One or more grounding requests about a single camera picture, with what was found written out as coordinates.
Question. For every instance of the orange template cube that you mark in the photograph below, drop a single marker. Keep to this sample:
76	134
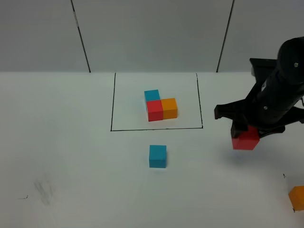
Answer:
170	109

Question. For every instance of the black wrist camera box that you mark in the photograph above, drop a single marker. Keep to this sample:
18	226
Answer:
262	68

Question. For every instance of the red template cube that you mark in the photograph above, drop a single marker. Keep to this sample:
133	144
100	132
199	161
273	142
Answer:
154	110

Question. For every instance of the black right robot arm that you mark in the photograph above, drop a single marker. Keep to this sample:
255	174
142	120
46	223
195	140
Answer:
290	60

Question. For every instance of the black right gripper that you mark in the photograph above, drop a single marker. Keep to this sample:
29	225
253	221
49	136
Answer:
269	106

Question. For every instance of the blue template cube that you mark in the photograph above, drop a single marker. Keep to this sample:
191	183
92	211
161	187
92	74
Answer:
151	95

